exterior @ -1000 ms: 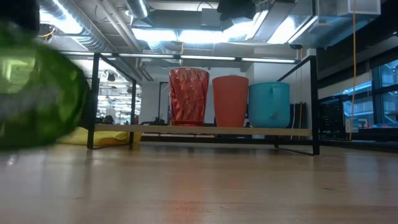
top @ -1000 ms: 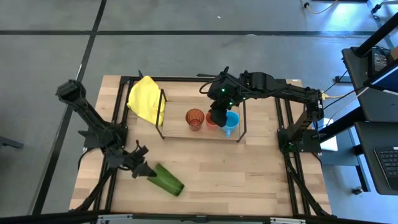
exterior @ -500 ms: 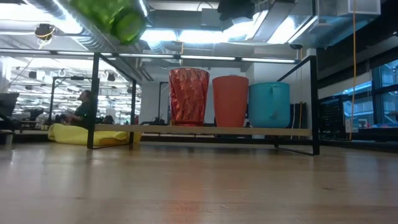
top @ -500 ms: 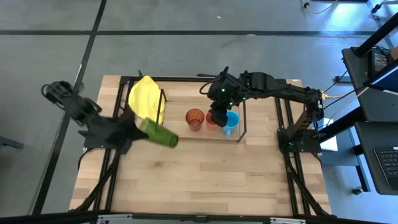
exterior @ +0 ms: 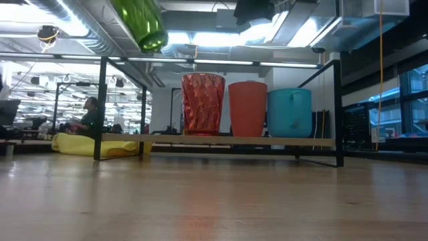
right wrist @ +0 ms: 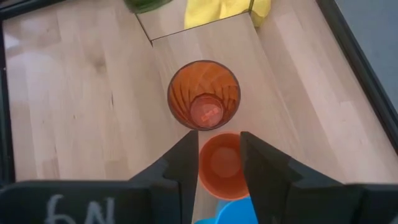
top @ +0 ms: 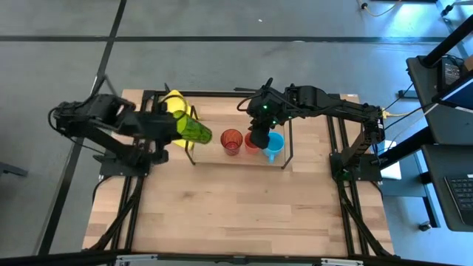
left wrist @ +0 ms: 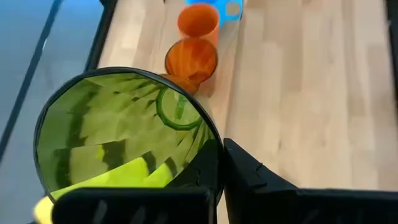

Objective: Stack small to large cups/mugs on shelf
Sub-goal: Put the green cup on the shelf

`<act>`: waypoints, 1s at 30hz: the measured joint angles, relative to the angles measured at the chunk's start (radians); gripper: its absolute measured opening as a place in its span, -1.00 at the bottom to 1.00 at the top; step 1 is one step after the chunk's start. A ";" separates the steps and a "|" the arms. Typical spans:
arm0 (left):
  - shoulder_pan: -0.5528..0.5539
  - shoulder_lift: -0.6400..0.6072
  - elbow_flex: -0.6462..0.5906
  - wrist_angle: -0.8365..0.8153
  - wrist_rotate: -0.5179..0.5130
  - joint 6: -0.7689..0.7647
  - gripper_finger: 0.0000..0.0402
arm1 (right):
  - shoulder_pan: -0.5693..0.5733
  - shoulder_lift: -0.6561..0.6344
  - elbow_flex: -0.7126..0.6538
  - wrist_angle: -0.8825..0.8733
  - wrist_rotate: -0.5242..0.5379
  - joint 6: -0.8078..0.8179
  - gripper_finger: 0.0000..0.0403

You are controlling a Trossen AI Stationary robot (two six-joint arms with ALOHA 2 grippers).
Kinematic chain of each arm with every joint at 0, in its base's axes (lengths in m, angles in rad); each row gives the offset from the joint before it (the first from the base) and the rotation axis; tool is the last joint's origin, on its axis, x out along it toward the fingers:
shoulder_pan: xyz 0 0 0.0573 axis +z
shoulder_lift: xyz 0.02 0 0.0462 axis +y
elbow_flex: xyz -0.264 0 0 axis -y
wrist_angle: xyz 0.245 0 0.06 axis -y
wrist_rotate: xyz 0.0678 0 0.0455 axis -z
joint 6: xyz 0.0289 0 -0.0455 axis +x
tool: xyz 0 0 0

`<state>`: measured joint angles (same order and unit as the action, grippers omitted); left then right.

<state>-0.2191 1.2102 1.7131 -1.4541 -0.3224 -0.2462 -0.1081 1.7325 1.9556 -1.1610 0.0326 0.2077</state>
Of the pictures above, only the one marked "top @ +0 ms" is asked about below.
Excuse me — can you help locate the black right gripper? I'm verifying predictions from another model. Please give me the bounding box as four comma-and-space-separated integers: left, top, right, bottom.
245, 91, 293, 150

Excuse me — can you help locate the tall orange plastic cup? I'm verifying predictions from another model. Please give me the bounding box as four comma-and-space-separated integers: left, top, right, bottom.
244, 132, 262, 155

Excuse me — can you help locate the green faceted translucent cup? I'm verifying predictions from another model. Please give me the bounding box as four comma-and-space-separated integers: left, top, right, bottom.
172, 109, 214, 146

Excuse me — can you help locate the black-framed wooden shelf rack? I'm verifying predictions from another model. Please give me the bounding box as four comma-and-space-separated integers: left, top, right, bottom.
183, 92, 295, 171

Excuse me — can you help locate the light blue mug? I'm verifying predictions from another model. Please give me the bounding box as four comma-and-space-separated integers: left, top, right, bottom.
261, 132, 286, 164

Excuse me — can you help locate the yellow cloth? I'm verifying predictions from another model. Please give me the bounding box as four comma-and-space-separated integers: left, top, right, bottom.
160, 89, 197, 151

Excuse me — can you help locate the red faceted translucent cup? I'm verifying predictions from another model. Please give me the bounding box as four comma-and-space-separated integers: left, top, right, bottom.
220, 129, 244, 157

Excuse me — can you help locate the black overhead crossbar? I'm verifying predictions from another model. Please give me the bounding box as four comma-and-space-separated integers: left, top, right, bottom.
0, 249, 473, 266

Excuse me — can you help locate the dark grey desk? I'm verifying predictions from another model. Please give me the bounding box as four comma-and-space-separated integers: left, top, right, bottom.
405, 55, 473, 233

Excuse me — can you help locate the black power brick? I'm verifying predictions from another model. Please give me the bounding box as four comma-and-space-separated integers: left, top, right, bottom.
438, 55, 463, 92

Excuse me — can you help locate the black keyboard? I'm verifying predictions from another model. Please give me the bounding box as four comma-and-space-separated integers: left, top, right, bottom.
443, 173, 473, 227

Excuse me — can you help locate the black aluminium table frame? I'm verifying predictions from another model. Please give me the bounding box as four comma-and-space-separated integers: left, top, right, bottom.
83, 88, 395, 259

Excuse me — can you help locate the yellow cable at arm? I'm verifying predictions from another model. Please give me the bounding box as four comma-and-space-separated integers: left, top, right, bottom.
381, 108, 408, 120

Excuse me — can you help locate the yellow floor cable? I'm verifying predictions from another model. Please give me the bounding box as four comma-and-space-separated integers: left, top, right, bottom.
356, 0, 403, 18

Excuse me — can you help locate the black slanted rig post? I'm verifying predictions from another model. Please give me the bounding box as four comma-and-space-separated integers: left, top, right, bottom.
421, 14, 473, 69

